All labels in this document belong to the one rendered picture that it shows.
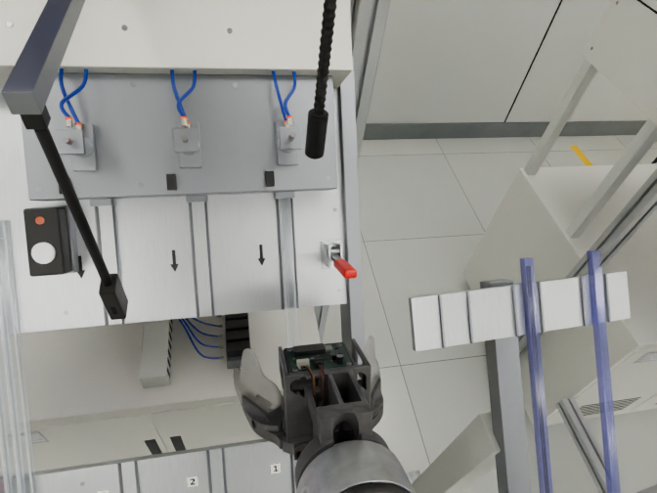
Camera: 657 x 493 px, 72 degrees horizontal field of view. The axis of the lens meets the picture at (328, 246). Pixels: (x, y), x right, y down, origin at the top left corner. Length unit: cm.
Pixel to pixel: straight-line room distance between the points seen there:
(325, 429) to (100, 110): 41
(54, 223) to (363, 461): 43
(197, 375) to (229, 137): 57
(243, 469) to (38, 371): 52
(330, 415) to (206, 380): 67
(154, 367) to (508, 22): 219
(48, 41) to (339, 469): 32
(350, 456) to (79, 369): 80
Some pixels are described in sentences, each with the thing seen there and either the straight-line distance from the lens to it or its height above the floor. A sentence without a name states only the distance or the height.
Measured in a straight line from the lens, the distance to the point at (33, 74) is 33.
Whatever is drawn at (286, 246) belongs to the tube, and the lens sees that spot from 60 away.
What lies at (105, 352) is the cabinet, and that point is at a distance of 105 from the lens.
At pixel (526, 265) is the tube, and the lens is 68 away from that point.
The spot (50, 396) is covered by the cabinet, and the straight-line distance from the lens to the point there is 104.
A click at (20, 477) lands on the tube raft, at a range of 72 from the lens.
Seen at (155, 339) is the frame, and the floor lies 66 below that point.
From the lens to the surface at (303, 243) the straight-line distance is 61.
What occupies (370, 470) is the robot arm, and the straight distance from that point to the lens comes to 31.
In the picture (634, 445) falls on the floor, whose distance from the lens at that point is 200.
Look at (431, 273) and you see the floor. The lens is 201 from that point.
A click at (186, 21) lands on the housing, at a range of 56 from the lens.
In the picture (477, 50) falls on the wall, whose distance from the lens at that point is 256.
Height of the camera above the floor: 150
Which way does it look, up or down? 49 degrees down
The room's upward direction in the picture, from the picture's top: 10 degrees clockwise
